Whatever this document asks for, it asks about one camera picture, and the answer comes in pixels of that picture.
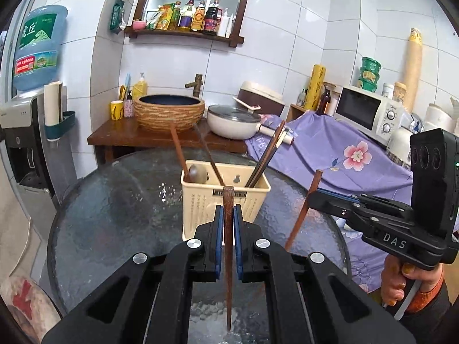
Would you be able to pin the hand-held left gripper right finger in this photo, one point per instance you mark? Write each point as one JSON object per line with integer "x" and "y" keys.
{"x": 238, "y": 243}

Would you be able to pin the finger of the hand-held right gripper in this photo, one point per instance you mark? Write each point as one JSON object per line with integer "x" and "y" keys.
{"x": 337, "y": 208}
{"x": 340, "y": 195}

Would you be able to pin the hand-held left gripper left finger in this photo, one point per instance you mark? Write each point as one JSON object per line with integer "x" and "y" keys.
{"x": 217, "y": 243}

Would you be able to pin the cream plastic utensil holder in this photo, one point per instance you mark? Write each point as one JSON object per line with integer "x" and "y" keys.
{"x": 200, "y": 204}

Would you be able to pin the clear plastic spoon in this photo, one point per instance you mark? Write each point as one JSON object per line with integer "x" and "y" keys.
{"x": 198, "y": 173}

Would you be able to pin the black chopstick gold tip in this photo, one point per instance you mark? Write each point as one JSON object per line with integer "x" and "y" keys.
{"x": 261, "y": 167}

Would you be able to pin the dark brown wooden chopstick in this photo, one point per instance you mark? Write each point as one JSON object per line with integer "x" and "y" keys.
{"x": 208, "y": 154}

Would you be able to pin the person's right forearm orange sleeve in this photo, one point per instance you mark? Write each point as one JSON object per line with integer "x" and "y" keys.
{"x": 428, "y": 290}

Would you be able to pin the person's right hand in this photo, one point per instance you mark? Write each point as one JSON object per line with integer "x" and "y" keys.
{"x": 392, "y": 283}

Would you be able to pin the white steel pot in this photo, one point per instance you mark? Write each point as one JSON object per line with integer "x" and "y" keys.
{"x": 400, "y": 147}

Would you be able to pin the purple floral cloth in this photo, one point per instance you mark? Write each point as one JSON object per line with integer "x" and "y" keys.
{"x": 322, "y": 139}

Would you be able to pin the white microwave oven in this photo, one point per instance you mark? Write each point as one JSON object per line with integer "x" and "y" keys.
{"x": 358, "y": 107}

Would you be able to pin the small wooden box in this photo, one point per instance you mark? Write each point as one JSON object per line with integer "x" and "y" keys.
{"x": 296, "y": 113}

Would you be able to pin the dark glass bottle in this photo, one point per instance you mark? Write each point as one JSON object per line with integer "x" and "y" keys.
{"x": 323, "y": 102}

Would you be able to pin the jar with beige lid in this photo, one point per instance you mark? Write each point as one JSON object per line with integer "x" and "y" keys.
{"x": 400, "y": 91}

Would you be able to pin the small clear bottle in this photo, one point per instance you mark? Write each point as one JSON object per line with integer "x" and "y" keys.
{"x": 302, "y": 98}

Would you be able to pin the small white jar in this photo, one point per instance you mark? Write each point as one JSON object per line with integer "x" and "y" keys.
{"x": 387, "y": 91}

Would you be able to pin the yellow wrap roll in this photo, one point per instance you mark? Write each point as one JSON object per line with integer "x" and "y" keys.
{"x": 316, "y": 86}

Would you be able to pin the white pan with glass lid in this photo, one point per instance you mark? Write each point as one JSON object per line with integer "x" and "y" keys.
{"x": 229, "y": 125}

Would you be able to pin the brown and cream rice cooker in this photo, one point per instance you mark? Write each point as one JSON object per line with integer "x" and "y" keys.
{"x": 265, "y": 96}

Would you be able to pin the stack of green bowls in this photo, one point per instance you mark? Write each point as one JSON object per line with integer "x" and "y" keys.
{"x": 369, "y": 73}

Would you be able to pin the white rice spoon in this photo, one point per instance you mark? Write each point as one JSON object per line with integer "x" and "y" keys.
{"x": 251, "y": 106}

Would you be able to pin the person's dark garment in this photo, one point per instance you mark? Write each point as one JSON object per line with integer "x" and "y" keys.
{"x": 434, "y": 315}

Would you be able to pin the woven pattern wash basin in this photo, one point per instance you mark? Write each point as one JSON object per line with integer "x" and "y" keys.
{"x": 168, "y": 114}

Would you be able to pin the wooden counter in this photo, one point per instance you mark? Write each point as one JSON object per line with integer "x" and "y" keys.
{"x": 114, "y": 136}

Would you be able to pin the brass faucet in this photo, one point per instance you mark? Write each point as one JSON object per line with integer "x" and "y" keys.
{"x": 197, "y": 86}

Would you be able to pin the pink pump bottle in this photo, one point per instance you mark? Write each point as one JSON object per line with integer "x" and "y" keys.
{"x": 129, "y": 109}

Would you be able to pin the yellow cup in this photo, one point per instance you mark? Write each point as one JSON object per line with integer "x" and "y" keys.
{"x": 116, "y": 111}

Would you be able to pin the yellow soap bottle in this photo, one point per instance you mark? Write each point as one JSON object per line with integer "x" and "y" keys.
{"x": 140, "y": 89}

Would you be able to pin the blue toothbrush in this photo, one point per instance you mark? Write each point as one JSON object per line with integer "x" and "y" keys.
{"x": 126, "y": 82}

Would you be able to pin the white sack red print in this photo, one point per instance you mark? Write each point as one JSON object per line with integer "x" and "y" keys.
{"x": 25, "y": 301}

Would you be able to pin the white plastic bottle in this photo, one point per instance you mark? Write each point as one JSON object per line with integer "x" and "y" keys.
{"x": 223, "y": 25}

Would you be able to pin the white paper cup stack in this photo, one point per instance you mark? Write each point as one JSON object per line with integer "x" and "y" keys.
{"x": 53, "y": 100}

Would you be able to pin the dark soy sauce bottle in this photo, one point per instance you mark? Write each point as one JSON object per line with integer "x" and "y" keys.
{"x": 211, "y": 19}

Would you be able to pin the white water dispenser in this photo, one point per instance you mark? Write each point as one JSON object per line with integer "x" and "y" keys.
{"x": 21, "y": 143}

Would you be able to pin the orange label sauce bottle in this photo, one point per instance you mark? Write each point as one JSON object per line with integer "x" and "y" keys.
{"x": 198, "y": 19}

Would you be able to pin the green label oil bottle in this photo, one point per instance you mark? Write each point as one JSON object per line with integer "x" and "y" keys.
{"x": 175, "y": 18}

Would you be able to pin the yellow snack packet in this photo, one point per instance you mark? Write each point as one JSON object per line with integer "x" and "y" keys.
{"x": 165, "y": 18}

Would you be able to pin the small pink bowl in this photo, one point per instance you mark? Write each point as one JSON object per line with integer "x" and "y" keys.
{"x": 139, "y": 25}

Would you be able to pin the green hanging packet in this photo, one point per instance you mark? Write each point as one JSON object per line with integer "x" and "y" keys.
{"x": 116, "y": 14}

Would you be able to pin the blue water bottle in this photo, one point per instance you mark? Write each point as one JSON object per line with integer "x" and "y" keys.
{"x": 36, "y": 43}

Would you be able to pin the teal wall holder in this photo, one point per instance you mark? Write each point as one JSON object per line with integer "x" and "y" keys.
{"x": 66, "y": 125}

